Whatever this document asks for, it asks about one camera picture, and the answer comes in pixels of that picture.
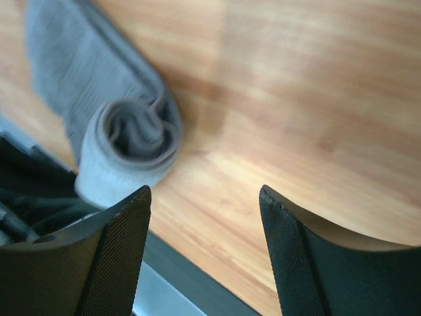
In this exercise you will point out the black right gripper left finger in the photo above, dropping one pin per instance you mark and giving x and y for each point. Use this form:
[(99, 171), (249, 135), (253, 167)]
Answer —
[(89, 268)]

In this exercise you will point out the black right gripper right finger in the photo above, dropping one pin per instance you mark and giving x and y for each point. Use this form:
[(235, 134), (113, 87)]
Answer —
[(321, 268)]

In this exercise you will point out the grey terry towel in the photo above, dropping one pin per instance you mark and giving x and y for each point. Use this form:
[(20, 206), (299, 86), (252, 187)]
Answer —
[(121, 120)]

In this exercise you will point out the aluminium front rail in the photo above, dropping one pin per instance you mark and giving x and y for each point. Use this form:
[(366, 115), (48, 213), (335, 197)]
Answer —
[(168, 283)]

